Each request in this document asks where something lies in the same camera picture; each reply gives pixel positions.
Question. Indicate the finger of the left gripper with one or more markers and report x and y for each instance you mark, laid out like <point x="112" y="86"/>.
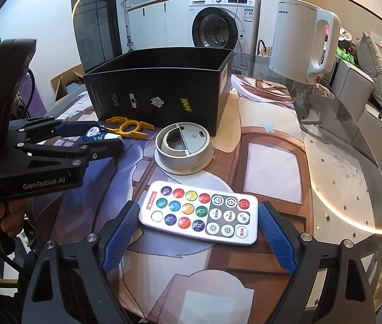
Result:
<point x="99" y="149"/>
<point x="75" y="128"/>

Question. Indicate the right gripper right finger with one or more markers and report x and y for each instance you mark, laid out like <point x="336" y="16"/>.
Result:
<point x="328" y="282"/>

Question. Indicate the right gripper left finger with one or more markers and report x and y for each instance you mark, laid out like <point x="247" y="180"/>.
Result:
<point x="68" y="283"/>

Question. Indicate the blue eye drop bottle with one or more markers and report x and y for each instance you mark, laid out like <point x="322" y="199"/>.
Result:
<point x="99" y="134"/>

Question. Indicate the white colourful button remote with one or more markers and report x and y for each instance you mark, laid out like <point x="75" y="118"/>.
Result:
<point x="201" y="213"/>

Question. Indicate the left hand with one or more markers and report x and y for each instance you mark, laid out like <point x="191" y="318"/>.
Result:
<point x="12" y="217"/>

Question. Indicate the purple rolled mat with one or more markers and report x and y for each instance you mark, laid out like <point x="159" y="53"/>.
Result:
<point x="36" y="107"/>

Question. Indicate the brown cardboard box on floor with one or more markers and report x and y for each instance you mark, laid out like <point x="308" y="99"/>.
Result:
<point x="61" y="82"/>

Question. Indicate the black open cardboard box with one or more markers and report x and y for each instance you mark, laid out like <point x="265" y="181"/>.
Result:
<point x="163" y="86"/>

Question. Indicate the upright mop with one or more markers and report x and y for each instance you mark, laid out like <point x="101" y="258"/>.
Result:
<point x="129" y="42"/>

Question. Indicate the black glass door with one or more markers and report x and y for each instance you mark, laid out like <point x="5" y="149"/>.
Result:
<point x="96" y="31"/>

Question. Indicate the grey sofa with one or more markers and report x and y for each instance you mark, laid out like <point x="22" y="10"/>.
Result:
<point x="353" y="87"/>

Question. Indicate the white front-load washing machine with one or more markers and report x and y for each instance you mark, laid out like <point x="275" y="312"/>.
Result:
<point x="228" y="24"/>

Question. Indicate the woven wicker basket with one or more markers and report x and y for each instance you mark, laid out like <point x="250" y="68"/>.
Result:
<point x="262" y="49"/>

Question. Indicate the white electric kettle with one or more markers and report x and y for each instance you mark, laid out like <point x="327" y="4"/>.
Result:
<point x="305" y="41"/>

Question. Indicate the grey white pillow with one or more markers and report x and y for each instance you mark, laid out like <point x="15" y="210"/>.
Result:
<point x="370" y="61"/>

